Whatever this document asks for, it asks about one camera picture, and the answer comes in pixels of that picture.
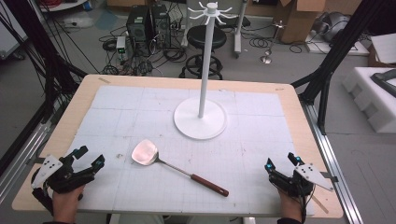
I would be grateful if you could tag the person's right hand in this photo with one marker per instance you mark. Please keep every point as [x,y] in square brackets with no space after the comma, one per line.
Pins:
[291,207]

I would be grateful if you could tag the aluminium rail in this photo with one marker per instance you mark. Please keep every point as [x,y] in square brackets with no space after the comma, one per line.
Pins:
[21,158]
[334,165]

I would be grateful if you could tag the small metal stand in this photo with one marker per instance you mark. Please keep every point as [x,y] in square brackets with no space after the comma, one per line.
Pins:
[270,43]

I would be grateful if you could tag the dark curved part on foam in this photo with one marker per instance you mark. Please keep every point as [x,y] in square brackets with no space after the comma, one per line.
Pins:
[385,80]

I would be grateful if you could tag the person's left hand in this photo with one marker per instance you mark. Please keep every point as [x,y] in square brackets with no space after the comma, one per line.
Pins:
[66,203]

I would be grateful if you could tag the black frame strut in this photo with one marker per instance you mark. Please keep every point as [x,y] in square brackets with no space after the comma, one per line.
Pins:
[336,53]
[46,46]

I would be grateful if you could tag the white stand post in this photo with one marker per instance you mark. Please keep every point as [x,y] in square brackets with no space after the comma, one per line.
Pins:
[238,28]

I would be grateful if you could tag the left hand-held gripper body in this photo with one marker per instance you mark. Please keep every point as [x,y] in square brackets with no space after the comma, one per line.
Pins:
[59,179]

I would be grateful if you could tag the black computer tower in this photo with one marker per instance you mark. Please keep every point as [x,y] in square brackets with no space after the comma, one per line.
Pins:
[161,26]
[138,26]

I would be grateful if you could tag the white foam block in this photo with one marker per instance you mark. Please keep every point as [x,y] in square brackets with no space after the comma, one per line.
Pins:
[369,93]

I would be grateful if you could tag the black round stool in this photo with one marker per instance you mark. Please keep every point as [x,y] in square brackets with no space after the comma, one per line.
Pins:
[206,46]

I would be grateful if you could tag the white grid mat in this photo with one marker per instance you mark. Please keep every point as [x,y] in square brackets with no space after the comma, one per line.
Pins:
[174,149]

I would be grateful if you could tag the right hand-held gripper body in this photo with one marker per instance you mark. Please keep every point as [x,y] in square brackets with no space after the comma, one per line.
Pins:
[303,180]

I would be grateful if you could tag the small white device box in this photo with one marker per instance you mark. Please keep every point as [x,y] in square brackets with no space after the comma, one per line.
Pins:
[121,44]

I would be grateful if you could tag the white hook stand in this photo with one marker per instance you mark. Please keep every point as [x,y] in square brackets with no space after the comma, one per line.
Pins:
[204,105]

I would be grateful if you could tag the cardboard box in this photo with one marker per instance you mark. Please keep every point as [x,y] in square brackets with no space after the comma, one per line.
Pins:
[300,17]

